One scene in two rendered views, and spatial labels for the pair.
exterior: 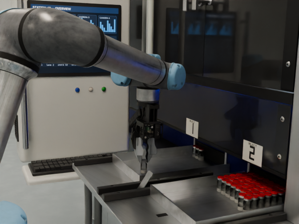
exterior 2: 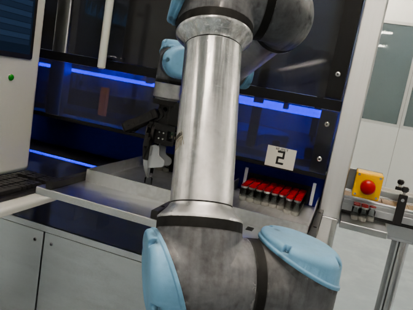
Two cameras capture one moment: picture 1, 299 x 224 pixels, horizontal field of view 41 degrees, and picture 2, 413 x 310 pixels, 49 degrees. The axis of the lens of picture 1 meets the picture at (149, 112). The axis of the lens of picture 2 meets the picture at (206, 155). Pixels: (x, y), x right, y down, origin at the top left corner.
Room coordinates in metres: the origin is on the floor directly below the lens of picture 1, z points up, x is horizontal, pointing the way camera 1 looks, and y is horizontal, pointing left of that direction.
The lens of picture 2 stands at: (0.40, 0.81, 1.21)
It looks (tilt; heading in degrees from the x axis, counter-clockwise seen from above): 10 degrees down; 311
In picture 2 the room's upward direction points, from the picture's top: 10 degrees clockwise
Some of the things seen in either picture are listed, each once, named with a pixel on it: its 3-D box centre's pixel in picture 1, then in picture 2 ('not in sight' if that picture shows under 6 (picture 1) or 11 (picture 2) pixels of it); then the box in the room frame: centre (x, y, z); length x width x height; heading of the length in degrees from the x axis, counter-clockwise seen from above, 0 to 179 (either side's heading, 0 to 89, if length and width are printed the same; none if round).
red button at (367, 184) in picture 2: not in sight; (367, 187); (0.86, -0.38, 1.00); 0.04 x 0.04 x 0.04; 24
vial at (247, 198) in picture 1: (247, 205); (296, 206); (0.99, -0.27, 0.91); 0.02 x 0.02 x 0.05
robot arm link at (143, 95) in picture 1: (148, 95); (168, 92); (1.28, 0.00, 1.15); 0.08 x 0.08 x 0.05
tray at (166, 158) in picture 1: (169, 163); (155, 176); (1.37, -0.07, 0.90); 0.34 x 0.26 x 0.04; 114
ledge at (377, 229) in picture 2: not in sight; (362, 223); (0.88, -0.47, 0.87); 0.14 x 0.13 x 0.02; 114
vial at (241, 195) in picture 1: (242, 202); (287, 205); (1.01, -0.26, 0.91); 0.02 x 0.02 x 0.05
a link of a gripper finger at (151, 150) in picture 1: (152, 150); (161, 160); (1.29, -0.01, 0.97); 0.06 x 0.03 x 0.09; 24
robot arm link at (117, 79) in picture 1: (133, 73); (185, 63); (1.19, 0.05, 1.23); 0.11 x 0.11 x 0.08; 54
